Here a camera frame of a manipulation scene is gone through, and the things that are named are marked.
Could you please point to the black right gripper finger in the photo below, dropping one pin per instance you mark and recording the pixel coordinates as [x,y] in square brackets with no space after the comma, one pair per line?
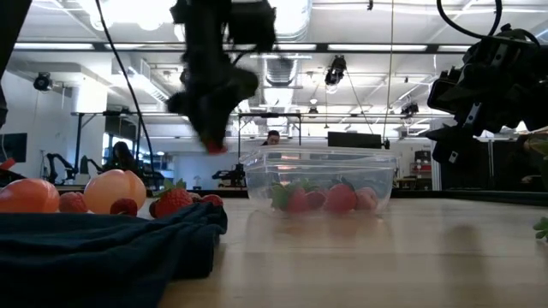
[447,92]
[454,145]

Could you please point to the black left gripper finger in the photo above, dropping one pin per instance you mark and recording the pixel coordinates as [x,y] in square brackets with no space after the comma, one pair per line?
[220,126]
[204,126]

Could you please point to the small red toy strawberry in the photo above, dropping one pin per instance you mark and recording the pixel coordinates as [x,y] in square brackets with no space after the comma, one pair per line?
[212,199]
[216,148]

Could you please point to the red leafy toy strawberry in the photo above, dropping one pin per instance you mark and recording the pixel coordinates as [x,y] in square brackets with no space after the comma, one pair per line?
[173,202]

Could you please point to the large red toy strawberry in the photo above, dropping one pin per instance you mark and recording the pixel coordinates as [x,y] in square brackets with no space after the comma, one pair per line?
[297,201]

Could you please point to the pink orange toy peach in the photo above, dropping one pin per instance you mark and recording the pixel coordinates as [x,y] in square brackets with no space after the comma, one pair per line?
[111,188]

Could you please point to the small dark red toy raspberry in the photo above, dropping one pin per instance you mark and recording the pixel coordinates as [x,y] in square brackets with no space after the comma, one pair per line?
[124,208]

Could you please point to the dark red toy strawberry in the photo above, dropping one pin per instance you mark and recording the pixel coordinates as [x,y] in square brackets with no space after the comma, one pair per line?
[340,199]

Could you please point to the small pink toy raspberry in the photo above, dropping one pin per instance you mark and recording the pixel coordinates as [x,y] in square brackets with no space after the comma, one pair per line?
[73,203]

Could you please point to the black background robot arm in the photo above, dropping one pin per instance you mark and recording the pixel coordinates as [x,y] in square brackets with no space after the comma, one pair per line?
[60,164]
[226,177]

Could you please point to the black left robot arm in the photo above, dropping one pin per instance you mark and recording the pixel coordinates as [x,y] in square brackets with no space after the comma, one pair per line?
[10,25]

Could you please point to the clear plastic tupperware container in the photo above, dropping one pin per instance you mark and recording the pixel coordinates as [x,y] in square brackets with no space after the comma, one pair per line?
[377,171]

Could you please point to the black room partition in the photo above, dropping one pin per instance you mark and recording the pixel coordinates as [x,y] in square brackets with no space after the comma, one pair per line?
[484,173]

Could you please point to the person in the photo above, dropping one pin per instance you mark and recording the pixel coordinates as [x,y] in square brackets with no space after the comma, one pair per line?
[272,138]
[123,156]

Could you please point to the black monitor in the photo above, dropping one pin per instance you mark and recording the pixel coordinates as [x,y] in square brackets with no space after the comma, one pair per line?
[354,140]

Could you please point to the dark folded cloth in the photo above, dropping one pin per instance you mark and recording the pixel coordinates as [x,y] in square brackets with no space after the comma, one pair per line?
[85,256]

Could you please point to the orange toy carrot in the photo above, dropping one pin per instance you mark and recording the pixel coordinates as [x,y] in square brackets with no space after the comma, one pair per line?
[27,197]

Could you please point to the black ceiling camera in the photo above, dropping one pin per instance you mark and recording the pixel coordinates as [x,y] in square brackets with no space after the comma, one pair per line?
[410,109]

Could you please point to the silver ventilation duct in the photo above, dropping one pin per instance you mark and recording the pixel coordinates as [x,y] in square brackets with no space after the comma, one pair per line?
[295,25]

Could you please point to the black overhead camera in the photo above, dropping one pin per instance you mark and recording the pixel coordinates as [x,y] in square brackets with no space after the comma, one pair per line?
[335,70]

